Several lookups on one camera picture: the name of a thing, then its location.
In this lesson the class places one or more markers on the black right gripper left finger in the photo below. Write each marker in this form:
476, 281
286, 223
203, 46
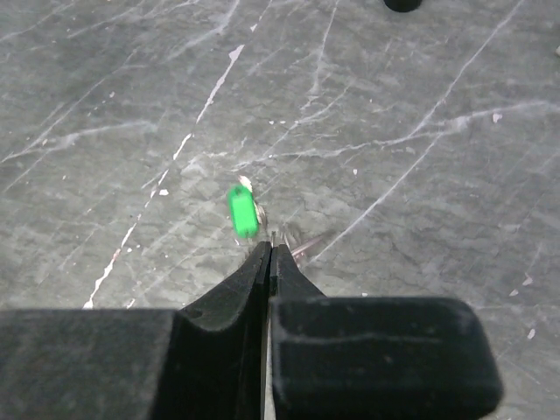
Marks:
204, 361

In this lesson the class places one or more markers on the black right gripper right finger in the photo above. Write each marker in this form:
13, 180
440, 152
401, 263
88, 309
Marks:
375, 357

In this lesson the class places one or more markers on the green key tag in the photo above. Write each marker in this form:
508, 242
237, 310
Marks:
243, 212

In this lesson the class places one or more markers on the red and black stamp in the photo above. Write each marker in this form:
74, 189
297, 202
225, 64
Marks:
403, 6

